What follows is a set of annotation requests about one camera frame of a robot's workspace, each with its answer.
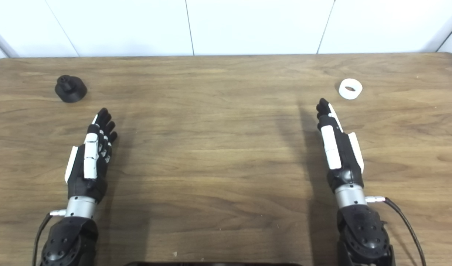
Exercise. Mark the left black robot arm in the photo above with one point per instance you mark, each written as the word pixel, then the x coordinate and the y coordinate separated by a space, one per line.
pixel 68 242

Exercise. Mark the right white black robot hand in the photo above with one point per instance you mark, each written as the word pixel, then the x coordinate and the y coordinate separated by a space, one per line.
pixel 331 147

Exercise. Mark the grey wall corner post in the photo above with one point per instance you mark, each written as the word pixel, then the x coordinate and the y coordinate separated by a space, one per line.
pixel 1 41

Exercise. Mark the round black part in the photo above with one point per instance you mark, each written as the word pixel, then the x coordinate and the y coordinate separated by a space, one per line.
pixel 71 92

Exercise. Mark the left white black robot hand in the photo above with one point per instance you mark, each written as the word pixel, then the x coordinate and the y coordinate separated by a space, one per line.
pixel 89 159

